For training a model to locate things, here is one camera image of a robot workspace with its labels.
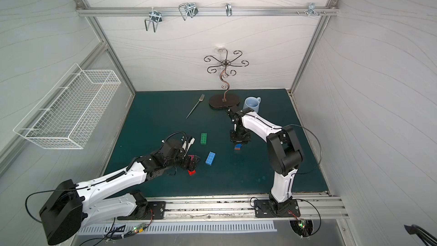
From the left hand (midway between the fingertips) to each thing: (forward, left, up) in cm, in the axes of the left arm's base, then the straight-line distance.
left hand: (194, 156), depth 82 cm
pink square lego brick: (-4, -1, +8) cm, 9 cm away
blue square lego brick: (+7, -22, -3) cm, 24 cm away
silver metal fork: (+44, +2, -6) cm, 44 cm away
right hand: (+10, -22, -4) cm, 24 cm away
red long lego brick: (-6, +2, -8) cm, 10 cm away
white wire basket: (+6, +50, +24) cm, 55 cm away
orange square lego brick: (+7, -22, -6) cm, 24 cm away
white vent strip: (-28, -14, -9) cm, 32 cm away
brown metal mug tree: (+42, -12, -6) cm, 45 cm away
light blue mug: (+37, -33, -2) cm, 50 cm away
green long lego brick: (+13, -3, -7) cm, 15 cm away
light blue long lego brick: (+2, -7, -7) cm, 10 cm away
